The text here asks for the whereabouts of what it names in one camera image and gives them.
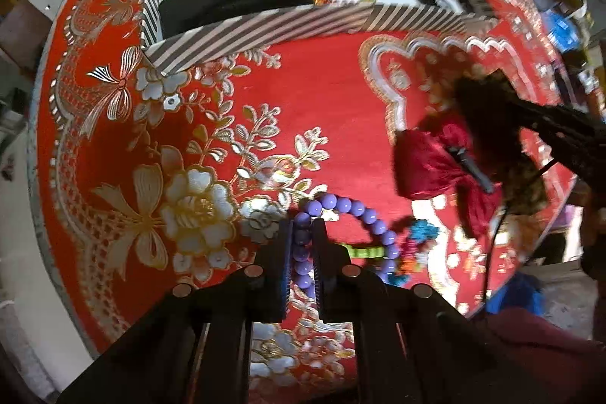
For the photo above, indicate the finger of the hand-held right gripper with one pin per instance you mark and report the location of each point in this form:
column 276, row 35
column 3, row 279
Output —
column 471, row 169
column 487, row 98

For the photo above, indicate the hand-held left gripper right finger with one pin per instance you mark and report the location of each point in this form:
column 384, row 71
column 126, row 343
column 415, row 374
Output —
column 318, row 262

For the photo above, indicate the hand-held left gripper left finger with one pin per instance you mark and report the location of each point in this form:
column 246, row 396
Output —
column 284, row 262

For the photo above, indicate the red satin hair bow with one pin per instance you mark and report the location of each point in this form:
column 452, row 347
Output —
column 426, row 167

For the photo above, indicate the green bar hair clip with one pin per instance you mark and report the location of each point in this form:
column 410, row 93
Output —
column 364, row 251

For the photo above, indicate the dark patterned hair accessory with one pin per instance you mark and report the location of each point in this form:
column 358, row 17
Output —
column 525, row 186

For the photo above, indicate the blue packet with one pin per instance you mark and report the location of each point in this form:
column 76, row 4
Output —
column 562, row 32

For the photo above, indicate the red floral tablecloth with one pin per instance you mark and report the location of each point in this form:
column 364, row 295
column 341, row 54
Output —
column 331, row 110

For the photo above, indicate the person's maroon clothing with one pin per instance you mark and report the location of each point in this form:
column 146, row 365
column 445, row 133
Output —
column 544, row 361

